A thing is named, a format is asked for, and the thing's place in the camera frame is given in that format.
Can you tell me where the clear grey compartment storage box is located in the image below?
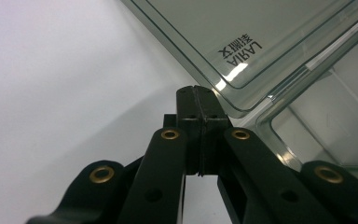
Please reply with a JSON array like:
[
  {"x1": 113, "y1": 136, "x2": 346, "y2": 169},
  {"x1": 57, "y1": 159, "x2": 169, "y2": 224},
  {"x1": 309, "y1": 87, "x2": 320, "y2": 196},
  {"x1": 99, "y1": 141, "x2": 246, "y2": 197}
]
[{"x1": 120, "y1": 0, "x2": 358, "y2": 189}]

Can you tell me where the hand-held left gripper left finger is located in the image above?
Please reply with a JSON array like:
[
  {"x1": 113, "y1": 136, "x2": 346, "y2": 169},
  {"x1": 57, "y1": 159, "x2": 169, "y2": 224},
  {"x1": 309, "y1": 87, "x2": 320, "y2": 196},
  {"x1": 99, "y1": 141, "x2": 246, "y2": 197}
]
[{"x1": 163, "y1": 86, "x2": 205, "y2": 177}]

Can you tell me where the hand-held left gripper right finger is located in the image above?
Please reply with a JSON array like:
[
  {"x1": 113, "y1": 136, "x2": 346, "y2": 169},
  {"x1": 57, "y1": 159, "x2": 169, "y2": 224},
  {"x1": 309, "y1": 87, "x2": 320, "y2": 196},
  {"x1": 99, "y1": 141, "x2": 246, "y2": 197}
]
[{"x1": 195, "y1": 86, "x2": 233, "y2": 177}]

